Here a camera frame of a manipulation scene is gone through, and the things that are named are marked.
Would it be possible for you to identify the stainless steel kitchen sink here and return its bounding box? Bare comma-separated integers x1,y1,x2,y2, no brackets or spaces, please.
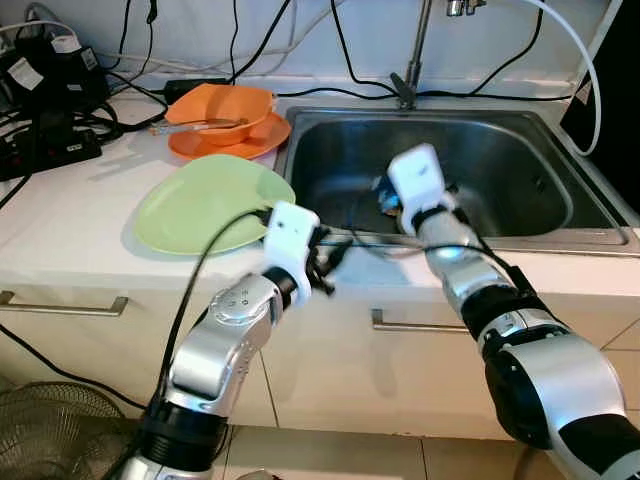
275,106,640,257

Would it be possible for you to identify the light green plate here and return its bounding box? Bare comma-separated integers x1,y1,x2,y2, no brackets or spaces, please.
133,153,298,256

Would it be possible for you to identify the orange plate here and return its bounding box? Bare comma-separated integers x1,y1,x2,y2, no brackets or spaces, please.
167,112,294,162

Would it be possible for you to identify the white cabinet door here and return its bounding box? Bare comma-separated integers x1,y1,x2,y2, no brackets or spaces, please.
250,295,640,441
0,285,276,431

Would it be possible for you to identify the chrome sink faucet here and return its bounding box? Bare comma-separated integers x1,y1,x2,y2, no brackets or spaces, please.
390,0,491,109

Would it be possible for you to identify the long brown grey utensil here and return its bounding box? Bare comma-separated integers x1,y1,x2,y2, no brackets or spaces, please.
150,116,247,137

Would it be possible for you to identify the orange bowl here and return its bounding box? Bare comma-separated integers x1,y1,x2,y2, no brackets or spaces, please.
165,83,277,131

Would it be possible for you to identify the flat black adapter box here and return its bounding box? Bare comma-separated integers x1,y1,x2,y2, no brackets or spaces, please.
163,78,233,97

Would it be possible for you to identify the black water dispenser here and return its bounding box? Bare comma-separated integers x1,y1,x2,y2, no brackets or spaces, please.
560,0,640,211

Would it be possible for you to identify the black power strip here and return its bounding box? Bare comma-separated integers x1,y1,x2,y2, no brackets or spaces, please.
0,115,104,183

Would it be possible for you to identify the black power adapter white label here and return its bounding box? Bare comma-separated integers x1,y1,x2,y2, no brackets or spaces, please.
0,55,46,119
45,45,111,113

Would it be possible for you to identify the metal fan grille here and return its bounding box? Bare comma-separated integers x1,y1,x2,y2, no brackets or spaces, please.
0,381,128,480

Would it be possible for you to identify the white plug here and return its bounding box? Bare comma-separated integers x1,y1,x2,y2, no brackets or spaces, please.
48,35,83,55

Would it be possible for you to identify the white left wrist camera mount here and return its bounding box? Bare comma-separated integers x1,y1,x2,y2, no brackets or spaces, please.
263,201,322,293

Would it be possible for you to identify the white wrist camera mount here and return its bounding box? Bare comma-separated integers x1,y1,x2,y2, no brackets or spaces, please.
263,201,322,293
386,143,453,213

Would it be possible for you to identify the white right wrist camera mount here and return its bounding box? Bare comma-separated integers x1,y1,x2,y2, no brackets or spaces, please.
386,143,453,213

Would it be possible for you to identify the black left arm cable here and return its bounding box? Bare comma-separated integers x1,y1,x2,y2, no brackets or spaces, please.
155,207,276,401

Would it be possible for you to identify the black wall cable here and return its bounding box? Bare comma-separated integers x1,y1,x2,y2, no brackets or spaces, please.
229,0,243,83
418,0,549,99
328,0,406,101

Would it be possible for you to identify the white flexible water hose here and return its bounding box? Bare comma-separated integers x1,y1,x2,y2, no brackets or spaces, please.
535,0,604,156

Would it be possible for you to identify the black floor cable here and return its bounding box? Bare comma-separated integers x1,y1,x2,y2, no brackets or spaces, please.
0,322,237,453

